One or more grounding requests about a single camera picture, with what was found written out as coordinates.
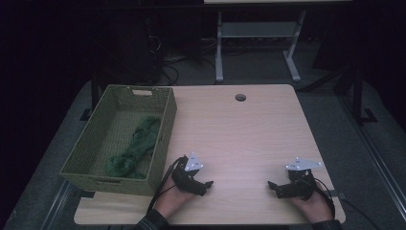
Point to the person's right hand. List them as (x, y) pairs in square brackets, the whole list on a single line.
[(316, 206)]

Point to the grey tape strip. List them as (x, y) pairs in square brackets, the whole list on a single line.
[(335, 194)]

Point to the grey metal stand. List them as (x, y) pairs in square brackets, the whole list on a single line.
[(255, 30)]

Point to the person's left hand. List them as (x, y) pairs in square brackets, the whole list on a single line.
[(169, 199)]

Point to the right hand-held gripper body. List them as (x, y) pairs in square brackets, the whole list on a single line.
[(300, 183)]

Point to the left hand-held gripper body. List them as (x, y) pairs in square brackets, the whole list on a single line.
[(186, 180)]

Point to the metal floor rail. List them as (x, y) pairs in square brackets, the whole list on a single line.
[(54, 207), (376, 153)]

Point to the green woven basket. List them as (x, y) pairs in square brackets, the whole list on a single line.
[(95, 134)]

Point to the black stand post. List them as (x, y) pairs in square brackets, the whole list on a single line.
[(358, 96)]

